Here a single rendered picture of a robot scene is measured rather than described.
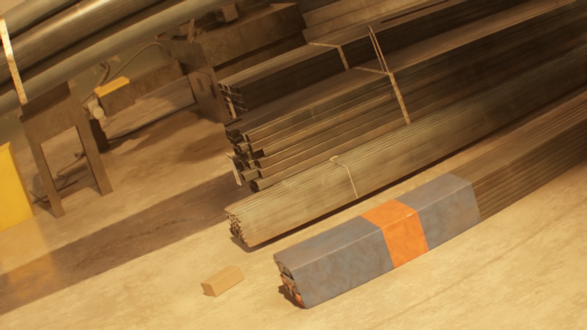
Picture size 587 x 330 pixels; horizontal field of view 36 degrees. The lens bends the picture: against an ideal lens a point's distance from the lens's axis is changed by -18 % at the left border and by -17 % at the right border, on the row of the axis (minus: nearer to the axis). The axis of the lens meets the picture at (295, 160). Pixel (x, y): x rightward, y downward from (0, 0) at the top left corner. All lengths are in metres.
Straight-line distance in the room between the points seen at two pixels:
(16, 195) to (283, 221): 3.14
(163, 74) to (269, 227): 3.71
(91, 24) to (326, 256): 1.26
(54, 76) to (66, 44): 0.15
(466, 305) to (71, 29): 1.84
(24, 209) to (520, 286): 4.70
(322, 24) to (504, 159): 5.99
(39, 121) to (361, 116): 2.61
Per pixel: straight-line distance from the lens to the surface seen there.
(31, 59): 3.84
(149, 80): 7.90
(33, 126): 6.55
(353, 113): 4.65
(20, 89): 3.90
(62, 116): 6.56
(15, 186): 7.07
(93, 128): 8.34
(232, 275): 4.06
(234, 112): 5.37
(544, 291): 2.97
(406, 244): 3.62
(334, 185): 4.41
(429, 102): 4.79
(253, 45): 6.86
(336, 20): 9.67
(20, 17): 3.91
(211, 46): 6.79
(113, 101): 7.75
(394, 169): 4.50
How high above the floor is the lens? 1.31
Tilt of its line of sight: 14 degrees down
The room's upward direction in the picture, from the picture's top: 21 degrees counter-clockwise
